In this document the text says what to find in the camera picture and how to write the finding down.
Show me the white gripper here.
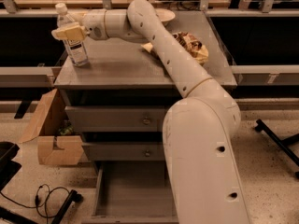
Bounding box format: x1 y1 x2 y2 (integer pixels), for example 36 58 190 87
51 9 107 41

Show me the brown chip bag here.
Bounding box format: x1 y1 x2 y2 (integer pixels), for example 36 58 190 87
140 31 209 65

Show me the grey drawer cabinet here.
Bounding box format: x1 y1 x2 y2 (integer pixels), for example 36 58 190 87
53 10 238 224

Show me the black stand leg right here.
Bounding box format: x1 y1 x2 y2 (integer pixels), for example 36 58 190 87
254 119 299 166

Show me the clear plastic water bottle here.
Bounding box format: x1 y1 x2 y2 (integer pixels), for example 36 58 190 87
55 3 89 66

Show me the black cable on floor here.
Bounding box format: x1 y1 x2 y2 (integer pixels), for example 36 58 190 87
0 183 72 219

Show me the bottom grey drawer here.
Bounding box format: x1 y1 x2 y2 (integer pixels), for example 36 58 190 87
82 161 178 224

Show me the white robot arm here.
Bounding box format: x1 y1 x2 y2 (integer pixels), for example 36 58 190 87
52 0 251 224

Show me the black chair base leg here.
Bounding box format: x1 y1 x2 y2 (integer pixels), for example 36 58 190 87
51 189 83 224

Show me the white bowl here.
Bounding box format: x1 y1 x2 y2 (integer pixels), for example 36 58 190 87
156 8 176 26

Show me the cardboard box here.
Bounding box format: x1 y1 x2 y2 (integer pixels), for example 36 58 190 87
19 89 83 166

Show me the green item in box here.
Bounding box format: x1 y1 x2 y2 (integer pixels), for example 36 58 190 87
58 126 74 136

